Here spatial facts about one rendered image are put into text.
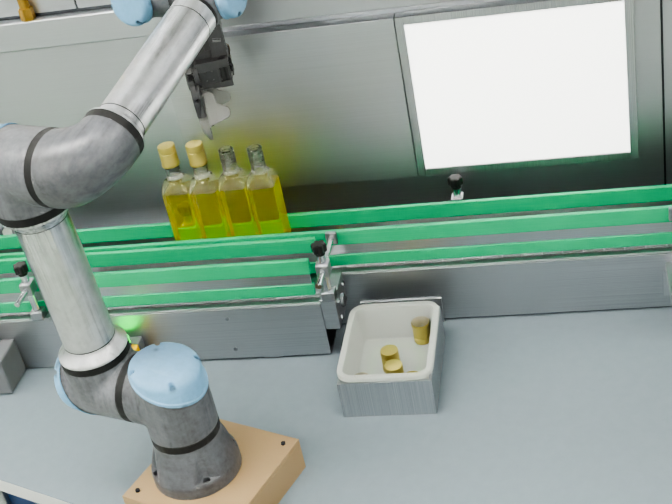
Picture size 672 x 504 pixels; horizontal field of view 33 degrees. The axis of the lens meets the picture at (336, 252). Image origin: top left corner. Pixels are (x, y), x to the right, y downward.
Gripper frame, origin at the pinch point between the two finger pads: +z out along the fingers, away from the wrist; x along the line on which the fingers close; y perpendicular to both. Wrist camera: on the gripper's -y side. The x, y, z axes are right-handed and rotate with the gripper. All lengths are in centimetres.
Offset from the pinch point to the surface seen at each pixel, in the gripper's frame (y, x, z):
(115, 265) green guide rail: -25.7, 4.1, 27.8
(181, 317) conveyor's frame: -13.4, -8.2, 35.1
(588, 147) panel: 71, 1, 20
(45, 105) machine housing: -35.1, 28.1, 1.0
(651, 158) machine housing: 83, 1, 26
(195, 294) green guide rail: -9.7, -7.2, 31.1
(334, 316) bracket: 16.2, -15.0, 36.9
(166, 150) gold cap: -9.4, 5.4, 5.6
